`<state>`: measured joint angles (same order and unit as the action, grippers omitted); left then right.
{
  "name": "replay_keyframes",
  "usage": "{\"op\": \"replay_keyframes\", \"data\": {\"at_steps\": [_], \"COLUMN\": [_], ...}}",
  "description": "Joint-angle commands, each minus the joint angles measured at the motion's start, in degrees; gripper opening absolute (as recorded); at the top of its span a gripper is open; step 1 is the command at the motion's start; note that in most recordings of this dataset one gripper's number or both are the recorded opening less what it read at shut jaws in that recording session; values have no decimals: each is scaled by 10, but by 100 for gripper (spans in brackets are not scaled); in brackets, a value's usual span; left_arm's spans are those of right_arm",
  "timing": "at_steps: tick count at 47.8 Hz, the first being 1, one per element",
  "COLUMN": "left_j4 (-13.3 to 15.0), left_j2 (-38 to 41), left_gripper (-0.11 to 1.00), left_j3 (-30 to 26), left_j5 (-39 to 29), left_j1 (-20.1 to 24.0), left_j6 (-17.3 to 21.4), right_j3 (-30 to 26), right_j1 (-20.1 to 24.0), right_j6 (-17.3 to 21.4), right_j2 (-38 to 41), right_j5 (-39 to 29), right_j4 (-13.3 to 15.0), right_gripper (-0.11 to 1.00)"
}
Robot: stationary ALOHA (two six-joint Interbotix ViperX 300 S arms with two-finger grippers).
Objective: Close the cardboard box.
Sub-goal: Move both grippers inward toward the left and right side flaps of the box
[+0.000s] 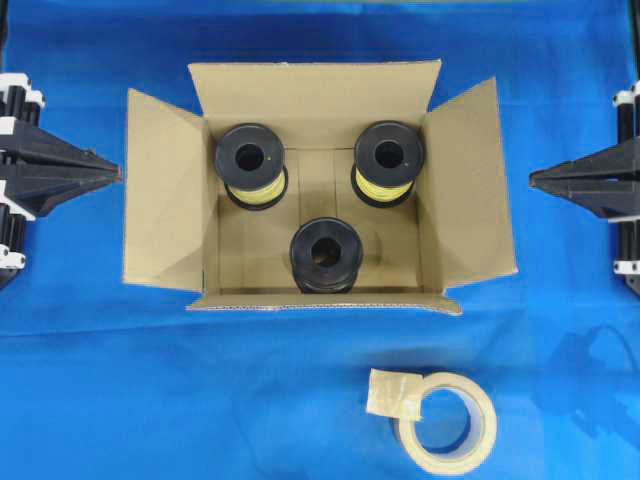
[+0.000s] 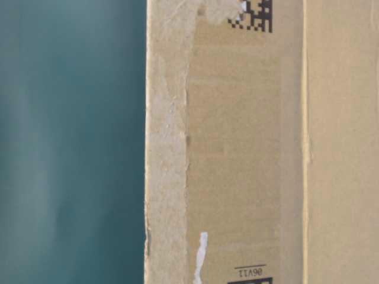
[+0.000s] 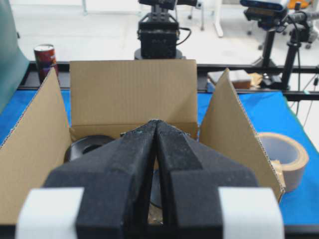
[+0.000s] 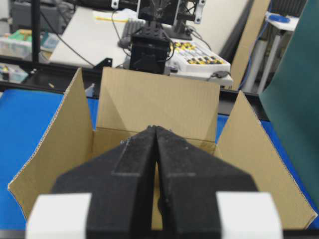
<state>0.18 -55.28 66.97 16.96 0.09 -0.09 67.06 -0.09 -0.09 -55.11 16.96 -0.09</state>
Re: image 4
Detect white control pendant with buttons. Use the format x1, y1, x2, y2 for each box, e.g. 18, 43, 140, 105
166, 39, 234, 87

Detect brown cardboard sheet leaning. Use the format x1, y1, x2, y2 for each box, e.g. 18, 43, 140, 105
231, 0, 271, 91

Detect white foam board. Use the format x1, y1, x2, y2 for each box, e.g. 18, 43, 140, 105
49, 6, 137, 68

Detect clear plastic storage box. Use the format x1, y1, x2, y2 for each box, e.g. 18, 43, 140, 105
0, 29, 32, 58

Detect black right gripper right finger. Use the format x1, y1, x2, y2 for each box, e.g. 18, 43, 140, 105
156, 126, 284, 239

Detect brown cardboard box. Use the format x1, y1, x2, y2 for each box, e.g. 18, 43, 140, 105
7, 67, 318, 229

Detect dark green board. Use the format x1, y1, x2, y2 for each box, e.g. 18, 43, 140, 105
260, 0, 319, 206

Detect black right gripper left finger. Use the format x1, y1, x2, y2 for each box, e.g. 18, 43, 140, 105
25, 126, 157, 239

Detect black vertical pole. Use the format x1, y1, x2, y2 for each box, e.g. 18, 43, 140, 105
31, 0, 40, 63

